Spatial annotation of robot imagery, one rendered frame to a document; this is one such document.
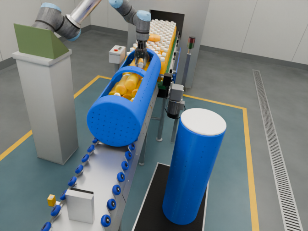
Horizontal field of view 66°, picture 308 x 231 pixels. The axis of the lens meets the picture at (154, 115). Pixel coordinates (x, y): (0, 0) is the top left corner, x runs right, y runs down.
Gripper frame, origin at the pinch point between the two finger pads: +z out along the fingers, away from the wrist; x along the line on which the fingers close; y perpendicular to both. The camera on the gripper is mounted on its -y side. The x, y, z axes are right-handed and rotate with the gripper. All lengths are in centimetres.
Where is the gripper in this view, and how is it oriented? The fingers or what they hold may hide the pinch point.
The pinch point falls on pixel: (140, 66)
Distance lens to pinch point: 175.3
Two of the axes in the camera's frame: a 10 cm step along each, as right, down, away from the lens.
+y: -1.5, 5.4, -8.3
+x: 9.8, 1.7, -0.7
